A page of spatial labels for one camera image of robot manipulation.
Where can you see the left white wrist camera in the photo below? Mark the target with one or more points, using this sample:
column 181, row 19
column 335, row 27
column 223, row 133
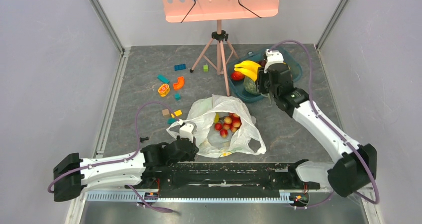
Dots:
column 186, row 130

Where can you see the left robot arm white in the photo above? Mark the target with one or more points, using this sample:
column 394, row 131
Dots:
column 73, row 175

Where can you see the teal block near yellow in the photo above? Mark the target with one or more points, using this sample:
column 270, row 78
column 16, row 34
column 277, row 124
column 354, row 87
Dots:
column 171, row 121

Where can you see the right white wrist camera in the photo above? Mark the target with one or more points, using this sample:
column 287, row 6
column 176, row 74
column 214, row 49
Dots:
column 272, row 57

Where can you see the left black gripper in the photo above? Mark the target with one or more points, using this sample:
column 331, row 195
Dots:
column 192, row 155

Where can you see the yellow banana fake fruit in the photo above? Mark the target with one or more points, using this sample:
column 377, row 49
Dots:
column 248, row 68

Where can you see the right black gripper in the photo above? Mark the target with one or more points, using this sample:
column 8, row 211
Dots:
column 263, row 82

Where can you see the red orange mango fake fruit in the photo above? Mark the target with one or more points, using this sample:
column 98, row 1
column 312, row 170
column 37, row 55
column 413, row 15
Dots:
column 237, row 76

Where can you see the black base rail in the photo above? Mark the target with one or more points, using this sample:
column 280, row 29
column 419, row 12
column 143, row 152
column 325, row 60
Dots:
column 223, row 180

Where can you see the orange curved block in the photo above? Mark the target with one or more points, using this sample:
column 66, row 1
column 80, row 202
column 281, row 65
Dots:
column 179, row 83

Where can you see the orange slice toy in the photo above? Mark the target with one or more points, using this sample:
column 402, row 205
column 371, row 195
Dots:
column 164, row 90

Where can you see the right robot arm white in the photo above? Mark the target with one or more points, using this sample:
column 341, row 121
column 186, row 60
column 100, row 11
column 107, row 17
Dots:
column 353, row 164

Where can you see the blue lego brick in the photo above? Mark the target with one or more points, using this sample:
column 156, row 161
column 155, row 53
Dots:
column 180, row 67

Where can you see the small teal cube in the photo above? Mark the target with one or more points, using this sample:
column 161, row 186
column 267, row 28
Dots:
column 177, row 97

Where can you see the red cherry fruit cluster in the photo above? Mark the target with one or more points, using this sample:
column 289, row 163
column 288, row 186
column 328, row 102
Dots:
column 227, row 124

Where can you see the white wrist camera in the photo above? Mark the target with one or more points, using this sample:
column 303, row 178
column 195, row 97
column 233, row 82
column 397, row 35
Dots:
column 272, row 57
column 186, row 130

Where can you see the yellow green starfruit fake fruit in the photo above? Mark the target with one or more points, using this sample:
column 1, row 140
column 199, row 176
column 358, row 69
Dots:
column 216, row 118

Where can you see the green netted melon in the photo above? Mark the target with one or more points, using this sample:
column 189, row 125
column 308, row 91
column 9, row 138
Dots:
column 250, row 86

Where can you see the white plastic bag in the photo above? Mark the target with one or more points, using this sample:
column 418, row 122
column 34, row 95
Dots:
column 247, row 139

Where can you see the pink music stand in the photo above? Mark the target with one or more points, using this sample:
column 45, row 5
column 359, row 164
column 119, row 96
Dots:
column 179, row 11

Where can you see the teal flat block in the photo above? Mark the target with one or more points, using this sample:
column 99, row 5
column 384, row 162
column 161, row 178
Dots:
column 163, row 79

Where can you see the brown wooden cube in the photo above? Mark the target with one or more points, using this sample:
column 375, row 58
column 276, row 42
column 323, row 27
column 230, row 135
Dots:
column 166, row 113

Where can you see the teal plastic fruit bin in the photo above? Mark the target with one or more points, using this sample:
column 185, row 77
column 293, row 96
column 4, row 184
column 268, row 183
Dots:
column 237, row 87

